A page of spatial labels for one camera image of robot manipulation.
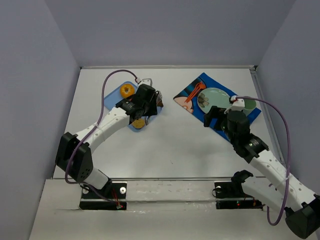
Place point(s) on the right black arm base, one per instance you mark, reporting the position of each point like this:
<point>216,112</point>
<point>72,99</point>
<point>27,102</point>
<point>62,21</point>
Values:
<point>229,195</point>

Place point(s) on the pale green floral plate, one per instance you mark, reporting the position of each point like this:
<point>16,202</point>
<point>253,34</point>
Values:
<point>212,96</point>

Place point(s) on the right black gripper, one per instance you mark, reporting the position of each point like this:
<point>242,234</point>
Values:
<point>217,117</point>

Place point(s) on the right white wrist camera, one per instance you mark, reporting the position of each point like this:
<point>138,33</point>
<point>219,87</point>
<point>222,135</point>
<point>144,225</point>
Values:
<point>237,104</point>

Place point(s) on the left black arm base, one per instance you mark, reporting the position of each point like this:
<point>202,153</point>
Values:
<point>113,199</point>

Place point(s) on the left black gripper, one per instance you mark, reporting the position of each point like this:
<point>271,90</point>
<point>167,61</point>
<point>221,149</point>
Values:
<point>152,105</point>

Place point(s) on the metal tongs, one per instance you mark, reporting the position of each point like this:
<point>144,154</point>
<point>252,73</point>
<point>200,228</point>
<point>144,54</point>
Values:
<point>153,109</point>

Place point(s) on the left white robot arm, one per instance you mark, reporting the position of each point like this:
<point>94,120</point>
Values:
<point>74,154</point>

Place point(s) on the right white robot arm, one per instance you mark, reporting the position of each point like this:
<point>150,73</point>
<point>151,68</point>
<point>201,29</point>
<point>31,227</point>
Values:
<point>285,192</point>

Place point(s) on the orange bagel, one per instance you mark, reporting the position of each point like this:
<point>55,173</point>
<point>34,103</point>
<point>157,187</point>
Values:
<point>127,90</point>

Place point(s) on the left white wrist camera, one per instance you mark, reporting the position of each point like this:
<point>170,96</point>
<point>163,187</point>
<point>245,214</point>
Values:
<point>144,81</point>

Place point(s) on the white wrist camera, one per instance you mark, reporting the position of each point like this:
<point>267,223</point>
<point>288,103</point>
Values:
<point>144,81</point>
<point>237,104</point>

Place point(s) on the green cup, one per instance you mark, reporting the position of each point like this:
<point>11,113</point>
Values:
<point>249,106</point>

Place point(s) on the orange plastic fork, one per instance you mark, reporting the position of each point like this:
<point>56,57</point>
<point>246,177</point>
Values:
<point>198,87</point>

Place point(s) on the light blue tray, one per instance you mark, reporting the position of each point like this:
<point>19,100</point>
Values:
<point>115,96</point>

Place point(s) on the round tan cookie bread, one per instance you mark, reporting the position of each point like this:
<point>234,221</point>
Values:
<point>138,124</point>

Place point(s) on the dark brown bread piece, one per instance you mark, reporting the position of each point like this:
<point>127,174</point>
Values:
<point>159,102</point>

